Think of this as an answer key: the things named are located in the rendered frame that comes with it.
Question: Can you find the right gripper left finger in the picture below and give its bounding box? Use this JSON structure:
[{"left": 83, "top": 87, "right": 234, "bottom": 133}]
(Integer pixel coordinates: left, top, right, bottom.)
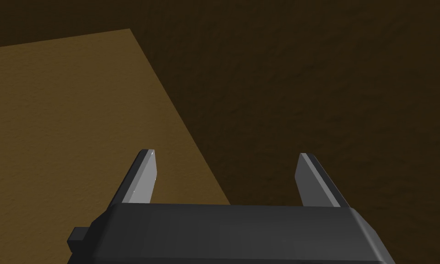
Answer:
[{"left": 108, "top": 148, "right": 158, "bottom": 211}]

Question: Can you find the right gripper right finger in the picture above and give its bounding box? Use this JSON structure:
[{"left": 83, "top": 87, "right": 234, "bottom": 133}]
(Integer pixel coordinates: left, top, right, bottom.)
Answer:
[{"left": 294, "top": 152, "right": 351, "bottom": 209}]

